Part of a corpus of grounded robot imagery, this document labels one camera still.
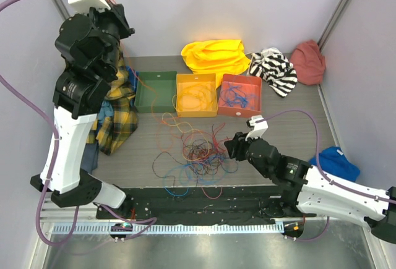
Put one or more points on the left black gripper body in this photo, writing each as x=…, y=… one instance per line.
x=110, y=20

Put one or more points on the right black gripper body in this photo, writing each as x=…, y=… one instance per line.
x=245, y=145

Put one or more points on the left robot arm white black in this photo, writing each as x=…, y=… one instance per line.
x=89, y=43

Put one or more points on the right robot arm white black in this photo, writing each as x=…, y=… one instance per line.
x=307, y=190

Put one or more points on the red orange plastic tray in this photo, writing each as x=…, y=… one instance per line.
x=240, y=96

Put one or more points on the blue towel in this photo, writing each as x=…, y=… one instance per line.
x=133, y=77

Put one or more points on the yellow plastic tray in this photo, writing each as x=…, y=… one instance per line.
x=196, y=95

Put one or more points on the blue cloth at right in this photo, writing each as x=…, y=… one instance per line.
x=333, y=161

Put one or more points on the green plastic tray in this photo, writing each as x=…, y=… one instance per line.
x=155, y=92

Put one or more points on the black white striped cloth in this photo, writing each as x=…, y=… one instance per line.
x=274, y=68

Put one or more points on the yellow cloth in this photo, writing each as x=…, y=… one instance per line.
x=215, y=56

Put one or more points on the pink red cloth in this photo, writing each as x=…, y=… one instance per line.
x=308, y=63

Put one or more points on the yellow plaid flannel shirt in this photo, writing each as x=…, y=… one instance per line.
x=117, y=118

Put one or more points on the dark grey folded cloth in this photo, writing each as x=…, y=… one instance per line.
x=90, y=157

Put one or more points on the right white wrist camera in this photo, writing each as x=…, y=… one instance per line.
x=258, y=125

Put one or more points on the slotted cable duct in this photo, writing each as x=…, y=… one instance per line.
x=123, y=228

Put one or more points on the left aluminium corner rail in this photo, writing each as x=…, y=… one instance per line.
x=74, y=29

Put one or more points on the aluminium corner rail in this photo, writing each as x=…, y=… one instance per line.
x=74, y=29
x=332, y=23

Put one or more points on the right aluminium corner rail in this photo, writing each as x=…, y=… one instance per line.
x=332, y=23

